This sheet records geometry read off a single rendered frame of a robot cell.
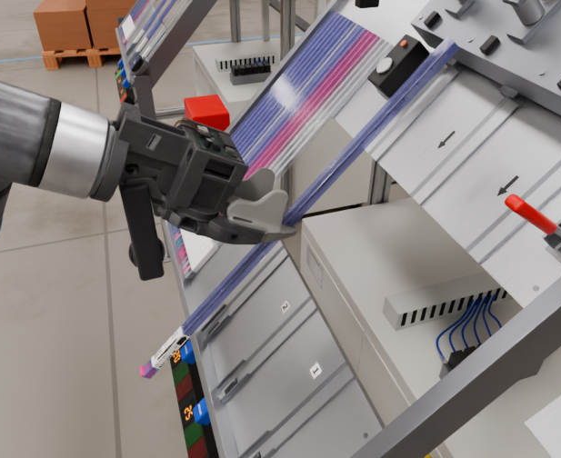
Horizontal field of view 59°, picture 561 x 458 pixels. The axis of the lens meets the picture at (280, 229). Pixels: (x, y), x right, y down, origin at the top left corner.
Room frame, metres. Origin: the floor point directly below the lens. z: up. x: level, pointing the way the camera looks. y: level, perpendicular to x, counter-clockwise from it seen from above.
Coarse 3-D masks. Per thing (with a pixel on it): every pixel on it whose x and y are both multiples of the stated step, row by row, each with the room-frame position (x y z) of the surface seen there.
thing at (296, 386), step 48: (240, 288) 0.55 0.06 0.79; (288, 288) 0.49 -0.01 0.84; (240, 336) 0.47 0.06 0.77; (288, 336) 0.42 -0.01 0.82; (240, 384) 0.40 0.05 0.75; (288, 384) 0.37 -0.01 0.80; (336, 384) 0.34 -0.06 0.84; (240, 432) 0.35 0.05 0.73; (288, 432) 0.32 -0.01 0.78; (336, 432) 0.29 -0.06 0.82
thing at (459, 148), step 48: (384, 0) 0.87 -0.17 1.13; (432, 48) 0.69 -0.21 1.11; (432, 96) 0.61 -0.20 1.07; (480, 96) 0.56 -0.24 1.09; (384, 144) 0.60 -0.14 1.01; (432, 144) 0.54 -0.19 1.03; (480, 144) 0.50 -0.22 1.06; (528, 144) 0.46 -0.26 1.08; (432, 192) 0.48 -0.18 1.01; (480, 192) 0.44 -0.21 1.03; (528, 192) 0.41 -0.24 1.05; (480, 240) 0.39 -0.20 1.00; (528, 240) 0.37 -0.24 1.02; (528, 288) 0.33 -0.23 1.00
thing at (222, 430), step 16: (176, 256) 0.69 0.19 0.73; (176, 272) 0.65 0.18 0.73; (192, 288) 0.62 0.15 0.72; (192, 304) 0.57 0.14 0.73; (192, 336) 0.50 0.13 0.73; (208, 352) 0.48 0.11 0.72; (208, 368) 0.45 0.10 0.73; (208, 384) 0.41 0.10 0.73; (208, 400) 0.39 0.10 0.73; (224, 416) 0.37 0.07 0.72; (224, 432) 0.35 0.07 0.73; (224, 448) 0.32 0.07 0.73
